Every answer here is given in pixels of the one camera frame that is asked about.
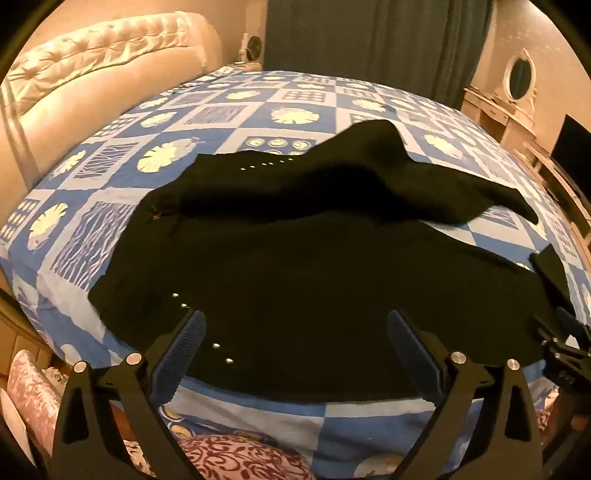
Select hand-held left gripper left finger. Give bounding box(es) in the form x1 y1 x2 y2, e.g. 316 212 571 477
52 309 207 480

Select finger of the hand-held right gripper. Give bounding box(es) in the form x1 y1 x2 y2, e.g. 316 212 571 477
529 244 591 352

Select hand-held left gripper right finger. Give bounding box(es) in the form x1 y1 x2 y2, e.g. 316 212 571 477
387 309 543 480

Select black pants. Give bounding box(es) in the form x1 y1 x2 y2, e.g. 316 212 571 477
88 120 561 407

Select cream television cabinet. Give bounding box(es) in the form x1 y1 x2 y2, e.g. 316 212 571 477
526 141 591 241

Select pink floral pillow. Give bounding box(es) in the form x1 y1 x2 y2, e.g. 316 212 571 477
7 351 63 457
124 434 315 480

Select black television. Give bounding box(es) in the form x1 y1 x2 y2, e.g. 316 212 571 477
551 114 591 185

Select blue patterned bed sheet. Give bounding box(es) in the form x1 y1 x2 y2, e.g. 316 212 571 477
0 69 591 480

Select wooden bedside cabinet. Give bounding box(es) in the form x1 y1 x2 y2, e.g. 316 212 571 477
0 295 51 384

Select cream dressing table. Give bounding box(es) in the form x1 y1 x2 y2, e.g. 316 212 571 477
462 85 536 148

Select oval mirror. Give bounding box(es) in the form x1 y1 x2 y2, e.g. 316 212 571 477
503 48 539 104

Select cream tufted headboard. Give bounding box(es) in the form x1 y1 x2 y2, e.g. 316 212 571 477
0 11 222 185

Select dark green curtain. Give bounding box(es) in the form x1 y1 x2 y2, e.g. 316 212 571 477
265 0 495 95

